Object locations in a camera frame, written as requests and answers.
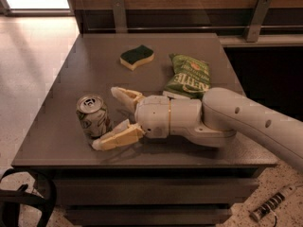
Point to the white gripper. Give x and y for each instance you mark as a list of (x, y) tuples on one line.
[(152, 114)]

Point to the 7up soda can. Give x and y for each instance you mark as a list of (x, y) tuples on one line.
[(92, 113)]

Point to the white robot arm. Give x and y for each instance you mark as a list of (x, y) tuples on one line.
[(210, 121)]

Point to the green and yellow sponge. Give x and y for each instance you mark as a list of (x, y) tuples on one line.
[(136, 57)]

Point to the green Kettle chips bag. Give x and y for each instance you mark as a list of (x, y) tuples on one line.
[(191, 77)]

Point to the lower grey drawer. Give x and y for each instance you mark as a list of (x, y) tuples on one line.
[(147, 217)]

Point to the grey drawer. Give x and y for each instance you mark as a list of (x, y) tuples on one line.
[(153, 191), (147, 217)]

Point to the upper grey drawer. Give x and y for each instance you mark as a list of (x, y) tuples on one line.
[(153, 191)]

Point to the bright window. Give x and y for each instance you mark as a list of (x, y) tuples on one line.
[(36, 7)]

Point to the white power strip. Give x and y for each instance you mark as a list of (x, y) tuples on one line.
[(272, 204)]

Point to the grey side shelf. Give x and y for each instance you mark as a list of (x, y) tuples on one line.
[(263, 41)]

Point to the left metal bracket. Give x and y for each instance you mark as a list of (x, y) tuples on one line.
[(119, 13)]

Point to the metal bracket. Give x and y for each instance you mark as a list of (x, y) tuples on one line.
[(119, 13), (252, 31)]

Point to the right metal bracket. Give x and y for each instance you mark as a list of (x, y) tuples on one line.
[(252, 31)]

